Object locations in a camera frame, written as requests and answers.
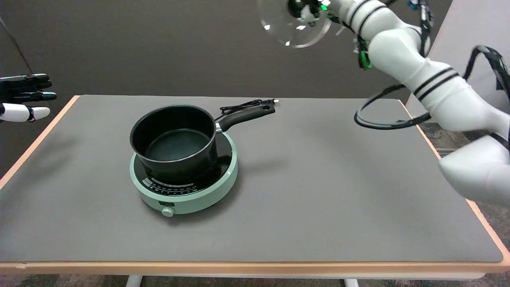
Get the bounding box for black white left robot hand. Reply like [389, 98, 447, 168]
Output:
[0, 74, 57, 123]

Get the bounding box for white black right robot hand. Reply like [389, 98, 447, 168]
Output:
[287, 0, 333, 27]

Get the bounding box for glass pot lid steel rim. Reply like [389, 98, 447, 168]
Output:
[258, 0, 332, 49]

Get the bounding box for grey table mat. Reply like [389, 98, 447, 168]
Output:
[0, 95, 503, 263]

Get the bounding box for mint green induction cooker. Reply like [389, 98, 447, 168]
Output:
[129, 132, 239, 218]

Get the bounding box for wood-edged table white legs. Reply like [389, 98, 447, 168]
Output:
[0, 95, 510, 287]

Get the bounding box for black cooker power cord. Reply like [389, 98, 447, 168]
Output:
[220, 99, 279, 116]

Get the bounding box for thin black robot cable loop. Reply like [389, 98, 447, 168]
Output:
[354, 84, 433, 130]

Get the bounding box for black saucepan with handle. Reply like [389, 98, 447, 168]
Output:
[129, 104, 276, 185]

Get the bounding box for thick black sleeved robot cable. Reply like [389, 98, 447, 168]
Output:
[462, 45, 510, 150]

